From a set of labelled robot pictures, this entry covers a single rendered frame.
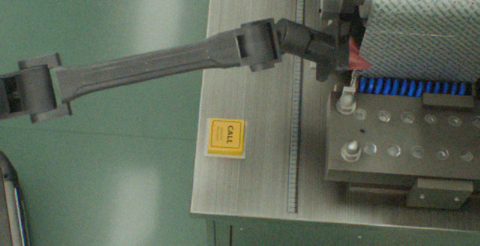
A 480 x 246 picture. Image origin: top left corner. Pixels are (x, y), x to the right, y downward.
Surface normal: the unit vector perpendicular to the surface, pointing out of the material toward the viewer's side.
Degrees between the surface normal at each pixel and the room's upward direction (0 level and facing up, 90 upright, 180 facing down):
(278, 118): 0
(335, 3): 0
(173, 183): 0
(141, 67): 27
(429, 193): 90
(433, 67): 90
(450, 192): 90
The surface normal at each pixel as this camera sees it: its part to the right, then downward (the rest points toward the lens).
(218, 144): 0.02, -0.41
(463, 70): -0.07, 0.91
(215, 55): 0.13, 0.04
